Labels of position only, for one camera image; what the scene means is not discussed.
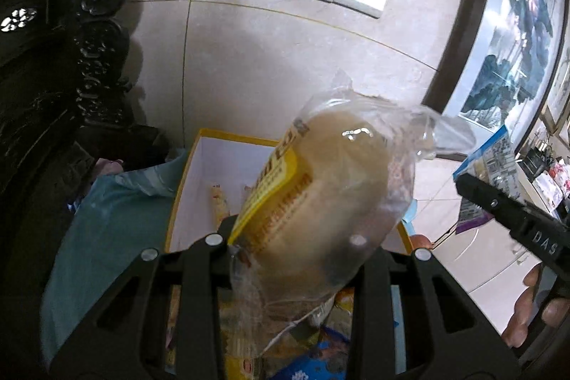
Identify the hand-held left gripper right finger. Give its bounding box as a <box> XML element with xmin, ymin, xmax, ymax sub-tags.
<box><xmin>353</xmin><ymin>247</ymin><xmax>523</xmax><ymax>380</ymax></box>

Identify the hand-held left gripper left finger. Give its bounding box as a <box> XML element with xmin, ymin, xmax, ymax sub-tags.
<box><xmin>48</xmin><ymin>214</ymin><xmax>245</xmax><ymax>380</ymax></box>

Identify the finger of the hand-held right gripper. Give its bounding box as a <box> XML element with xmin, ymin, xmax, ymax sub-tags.
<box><xmin>454</xmin><ymin>172</ymin><xmax>519</xmax><ymax>235</ymax></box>

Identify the blue white snack packet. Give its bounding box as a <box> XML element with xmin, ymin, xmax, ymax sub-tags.
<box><xmin>453</xmin><ymin>125</ymin><xmax>524</xmax><ymax>235</ymax></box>

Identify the yellow cardboard box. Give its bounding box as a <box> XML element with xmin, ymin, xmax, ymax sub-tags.
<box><xmin>162</xmin><ymin>128</ymin><xmax>413</xmax><ymax>380</ymax></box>

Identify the long clear bread packet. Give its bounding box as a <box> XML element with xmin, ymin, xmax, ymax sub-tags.
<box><xmin>225</xmin><ymin>71</ymin><xmax>475</xmax><ymax>363</ymax></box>

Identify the person's right hand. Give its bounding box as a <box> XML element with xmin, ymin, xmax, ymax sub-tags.
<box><xmin>501</xmin><ymin>263</ymin><xmax>570</xmax><ymax>349</ymax></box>

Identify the orange snack packet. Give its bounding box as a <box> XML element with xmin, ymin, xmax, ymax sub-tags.
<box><xmin>333</xmin><ymin>288</ymin><xmax>357</xmax><ymax>329</ymax></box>

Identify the blue snowflake snack packet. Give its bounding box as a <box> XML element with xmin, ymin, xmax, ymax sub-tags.
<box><xmin>274</xmin><ymin>338</ymin><xmax>357</xmax><ymax>380</ymax></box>

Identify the teal printed cloth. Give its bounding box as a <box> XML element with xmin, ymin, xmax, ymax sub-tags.
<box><xmin>40</xmin><ymin>149</ymin><xmax>190</xmax><ymax>363</ymax></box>

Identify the pink cloth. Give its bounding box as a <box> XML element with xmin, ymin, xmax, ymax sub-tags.
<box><xmin>91</xmin><ymin>157</ymin><xmax>128</xmax><ymax>180</ymax></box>

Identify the large framed landscape painting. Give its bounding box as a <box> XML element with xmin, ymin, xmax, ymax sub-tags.
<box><xmin>421</xmin><ymin>0</ymin><xmax>570</xmax><ymax>149</ymax></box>

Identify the dark carved wooden furniture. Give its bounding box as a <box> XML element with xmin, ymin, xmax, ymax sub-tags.
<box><xmin>0</xmin><ymin>0</ymin><xmax>170</xmax><ymax>318</ymax></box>

